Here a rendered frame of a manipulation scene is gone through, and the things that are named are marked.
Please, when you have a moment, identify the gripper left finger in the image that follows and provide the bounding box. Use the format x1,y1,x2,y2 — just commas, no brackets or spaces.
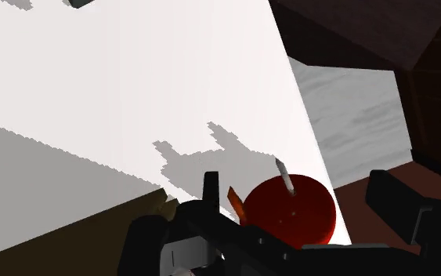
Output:
177,171,302,276

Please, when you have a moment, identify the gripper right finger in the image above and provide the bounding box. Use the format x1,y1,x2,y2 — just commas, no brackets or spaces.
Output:
364,169,441,268

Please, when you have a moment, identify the orange flat strip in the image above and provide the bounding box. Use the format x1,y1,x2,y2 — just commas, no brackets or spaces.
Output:
226,186,248,226

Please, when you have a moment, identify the red apple with pale stem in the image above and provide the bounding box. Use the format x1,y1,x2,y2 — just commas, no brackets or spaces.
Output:
242,158,338,250

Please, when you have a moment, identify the black rounded object grey panel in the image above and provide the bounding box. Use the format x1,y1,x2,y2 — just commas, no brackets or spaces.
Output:
117,213,223,276

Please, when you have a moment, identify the olive brown box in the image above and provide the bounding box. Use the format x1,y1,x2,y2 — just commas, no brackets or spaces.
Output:
0,187,180,276

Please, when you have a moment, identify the dark brown wooden cabinet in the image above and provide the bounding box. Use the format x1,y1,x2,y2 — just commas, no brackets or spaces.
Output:
267,0,441,188

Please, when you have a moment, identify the dark grey green block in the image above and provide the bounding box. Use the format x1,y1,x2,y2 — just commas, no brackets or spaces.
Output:
66,0,96,9

